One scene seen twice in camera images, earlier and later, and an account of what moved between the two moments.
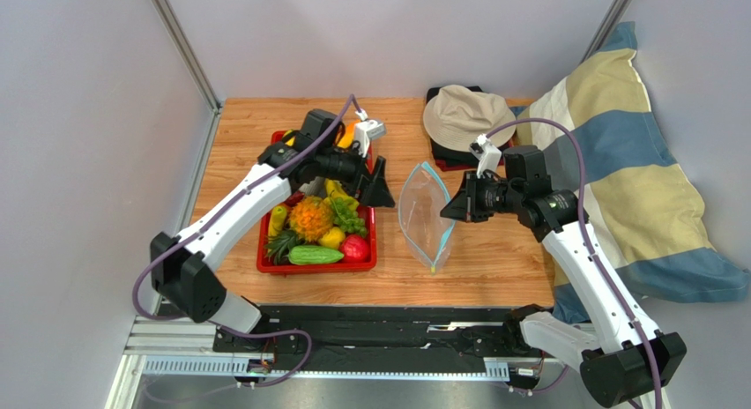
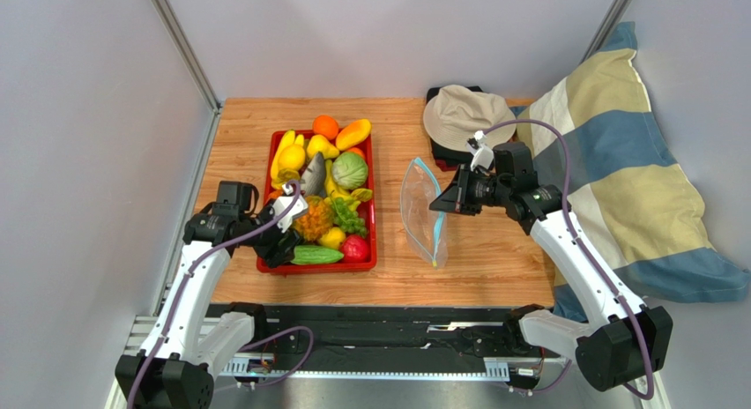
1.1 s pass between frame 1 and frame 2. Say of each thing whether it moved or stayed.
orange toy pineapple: stayed
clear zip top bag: stayed
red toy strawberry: stayed
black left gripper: moved
